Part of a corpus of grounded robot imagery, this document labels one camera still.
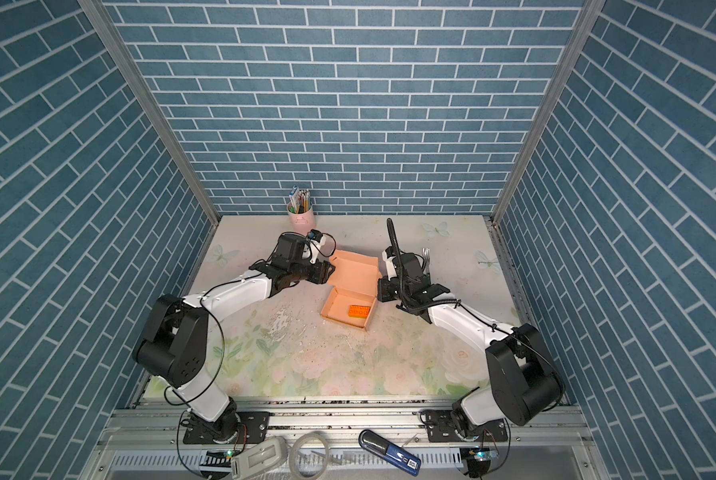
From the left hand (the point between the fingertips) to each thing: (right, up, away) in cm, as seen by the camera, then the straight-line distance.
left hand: (327, 264), depth 92 cm
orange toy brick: (+9, -14, -1) cm, 17 cm away
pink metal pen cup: (-12, +16, +17) cm, 27 cm away
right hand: (+15, -4, -4) cm, 16 cm away
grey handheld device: (-12, -43, -24) cm, 51 cm away
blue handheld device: (+18, -41, -25) cm, 51 cm away
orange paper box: (+9, -6, -3) cm, 11 cm away
